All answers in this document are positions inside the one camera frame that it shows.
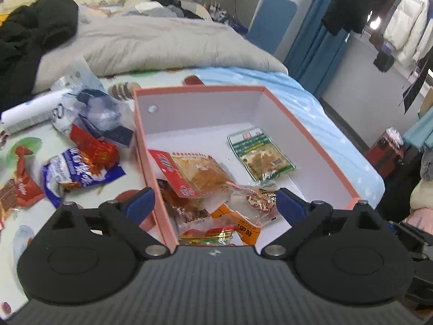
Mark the brown snack packet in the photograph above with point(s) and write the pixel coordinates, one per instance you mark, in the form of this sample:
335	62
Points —
182	206

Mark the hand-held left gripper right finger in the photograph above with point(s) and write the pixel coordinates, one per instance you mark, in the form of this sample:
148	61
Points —
289	206

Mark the red sausage snack packet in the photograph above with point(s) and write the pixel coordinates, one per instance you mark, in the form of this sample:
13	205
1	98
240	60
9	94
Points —
23	186

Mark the green label snack packet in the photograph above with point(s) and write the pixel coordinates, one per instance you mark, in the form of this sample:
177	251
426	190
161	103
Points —
262	155

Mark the chair with blue cover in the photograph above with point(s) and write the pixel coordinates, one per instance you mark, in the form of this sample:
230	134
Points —
274	23

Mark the cyan cloth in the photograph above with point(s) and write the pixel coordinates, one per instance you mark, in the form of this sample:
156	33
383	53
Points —
419	132

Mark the grey duvet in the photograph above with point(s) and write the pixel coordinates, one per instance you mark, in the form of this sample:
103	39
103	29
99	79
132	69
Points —
169	47

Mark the blue and white snack packet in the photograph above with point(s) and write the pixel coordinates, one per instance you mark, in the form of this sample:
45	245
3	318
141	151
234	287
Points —
72	172

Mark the pile of clothes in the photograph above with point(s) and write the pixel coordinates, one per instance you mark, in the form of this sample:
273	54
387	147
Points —
169	5

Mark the hanging white puffer jacket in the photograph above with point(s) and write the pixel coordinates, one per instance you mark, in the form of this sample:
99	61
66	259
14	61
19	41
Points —
406	23

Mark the clear grey nut snack packet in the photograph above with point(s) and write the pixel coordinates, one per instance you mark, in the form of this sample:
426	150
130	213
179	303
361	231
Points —
257	199

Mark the black jacket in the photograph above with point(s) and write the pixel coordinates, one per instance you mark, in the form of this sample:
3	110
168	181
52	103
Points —
33	30

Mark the hanging black coat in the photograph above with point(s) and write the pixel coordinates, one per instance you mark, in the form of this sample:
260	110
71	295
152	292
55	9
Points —
358	3

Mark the orange snack packet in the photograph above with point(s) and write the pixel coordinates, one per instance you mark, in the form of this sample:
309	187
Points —
245	232

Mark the white paper roll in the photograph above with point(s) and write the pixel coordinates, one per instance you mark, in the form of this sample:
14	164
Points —
30	111

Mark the red suitcase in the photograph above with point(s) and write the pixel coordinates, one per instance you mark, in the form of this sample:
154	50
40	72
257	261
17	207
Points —
385	155

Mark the clear plastic bag blue print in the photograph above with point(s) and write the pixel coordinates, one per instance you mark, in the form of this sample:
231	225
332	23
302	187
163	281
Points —
98	111

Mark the blue curtain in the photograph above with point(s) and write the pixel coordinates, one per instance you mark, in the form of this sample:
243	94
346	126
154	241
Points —
314	50

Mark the dark hanging garment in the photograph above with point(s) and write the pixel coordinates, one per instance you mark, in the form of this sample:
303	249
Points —
384	61

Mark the cream cloth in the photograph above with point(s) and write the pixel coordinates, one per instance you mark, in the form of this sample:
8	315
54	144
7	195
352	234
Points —
421	196

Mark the group of small bottles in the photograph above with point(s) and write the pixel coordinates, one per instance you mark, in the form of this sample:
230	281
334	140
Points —
223	15

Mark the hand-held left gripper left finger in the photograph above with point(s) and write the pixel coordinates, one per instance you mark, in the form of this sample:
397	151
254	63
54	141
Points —
142	202

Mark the red label tofu snack packet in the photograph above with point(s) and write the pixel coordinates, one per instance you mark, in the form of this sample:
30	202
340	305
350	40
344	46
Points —
203	172

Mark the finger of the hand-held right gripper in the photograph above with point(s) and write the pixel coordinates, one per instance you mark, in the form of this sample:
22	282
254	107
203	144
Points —
412	240

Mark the orange cardboard box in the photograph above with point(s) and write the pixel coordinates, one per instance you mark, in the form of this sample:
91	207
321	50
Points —
203	138

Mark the shiny red snack packet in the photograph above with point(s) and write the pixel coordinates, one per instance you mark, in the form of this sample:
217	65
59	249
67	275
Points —
98	149

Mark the red and gold snack packet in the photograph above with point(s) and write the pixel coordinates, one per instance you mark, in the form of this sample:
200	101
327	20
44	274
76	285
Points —
206	237

